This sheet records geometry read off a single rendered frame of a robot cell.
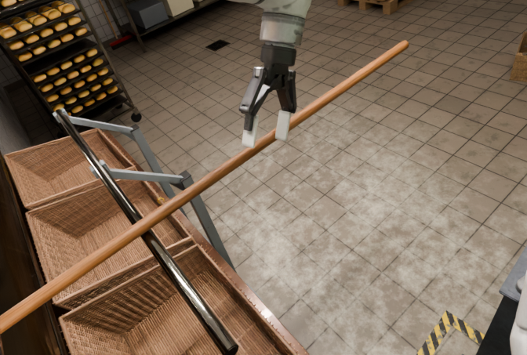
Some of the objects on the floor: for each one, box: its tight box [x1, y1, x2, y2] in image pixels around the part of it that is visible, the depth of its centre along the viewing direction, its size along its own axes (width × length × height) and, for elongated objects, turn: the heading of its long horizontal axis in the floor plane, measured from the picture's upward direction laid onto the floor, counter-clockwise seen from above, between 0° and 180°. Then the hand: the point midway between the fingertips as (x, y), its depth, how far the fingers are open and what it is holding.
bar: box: [53, 108, 263, 355], centre depth 146 cm, size 31×127×118 cm, turn 52°
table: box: [91, 0, 222, 53], centre depth 520 cm, size 220×80×90 cm, turn 142°
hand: (266, 138), depth 82 cm, fingers open, 13 cm apart
